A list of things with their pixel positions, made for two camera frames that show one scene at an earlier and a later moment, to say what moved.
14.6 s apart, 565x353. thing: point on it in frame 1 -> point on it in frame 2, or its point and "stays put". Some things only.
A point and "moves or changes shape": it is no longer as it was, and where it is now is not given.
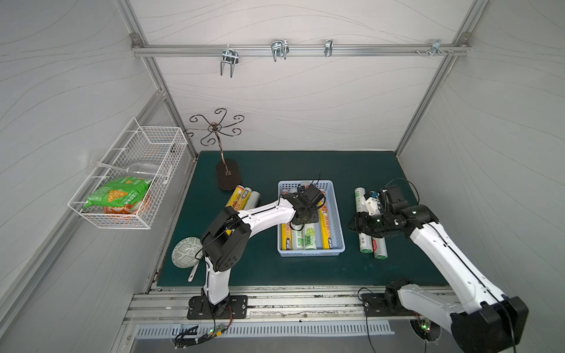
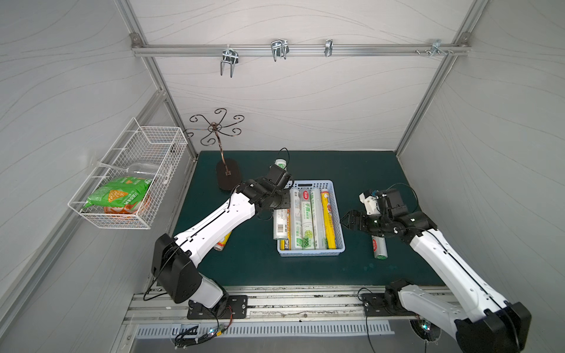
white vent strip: (265, 329) stays put
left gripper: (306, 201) -> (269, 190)
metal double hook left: (229, 55) stays put
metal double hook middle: (279, 48) stays put
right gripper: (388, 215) stays put
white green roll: (365, 240) -> (379, 247)
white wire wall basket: (132, 180) stays put
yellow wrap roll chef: (324, 219) moves or changes shape
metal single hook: (328, 50) stays put
